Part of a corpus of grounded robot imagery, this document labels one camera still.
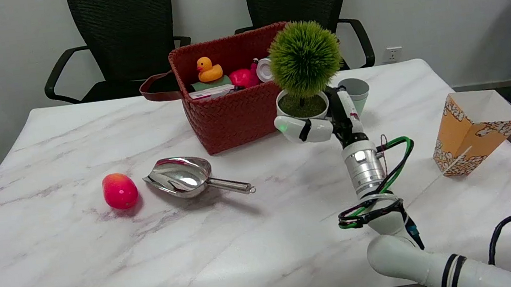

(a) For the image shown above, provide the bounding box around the shiny metal scoop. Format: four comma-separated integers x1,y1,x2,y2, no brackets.
140,148,257,207

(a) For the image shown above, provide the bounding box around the pink white flat box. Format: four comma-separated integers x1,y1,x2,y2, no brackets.
188,84,236,101

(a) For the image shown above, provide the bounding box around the white wall outlet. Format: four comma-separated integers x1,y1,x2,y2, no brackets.
381,45,404,64

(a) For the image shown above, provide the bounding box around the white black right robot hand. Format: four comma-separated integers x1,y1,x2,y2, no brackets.
271,83,369,157

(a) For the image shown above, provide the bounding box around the pink toy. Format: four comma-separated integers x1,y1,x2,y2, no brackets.
226,62,263,91

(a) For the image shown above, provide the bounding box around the red woven basket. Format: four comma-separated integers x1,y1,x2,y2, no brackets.
134,20,305,163

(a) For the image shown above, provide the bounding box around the green ball potted plant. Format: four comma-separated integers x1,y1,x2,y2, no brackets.
264,15,350,125

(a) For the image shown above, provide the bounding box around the pink white tape roll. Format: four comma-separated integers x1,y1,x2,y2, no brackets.
253,57,276,84

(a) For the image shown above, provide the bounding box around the orange popcorn box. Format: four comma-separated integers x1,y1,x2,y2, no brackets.
425,86,511,179

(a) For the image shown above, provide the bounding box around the yellow rubber duck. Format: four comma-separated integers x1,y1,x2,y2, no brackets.
195,54,225,84

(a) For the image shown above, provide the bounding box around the red mango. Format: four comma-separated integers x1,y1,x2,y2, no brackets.
101,170,140,212

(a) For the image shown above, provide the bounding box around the green black cable bundle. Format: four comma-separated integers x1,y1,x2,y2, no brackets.
329,136,424,231

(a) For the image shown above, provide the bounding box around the green flat pack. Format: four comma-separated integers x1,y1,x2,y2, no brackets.
189,74,234,93

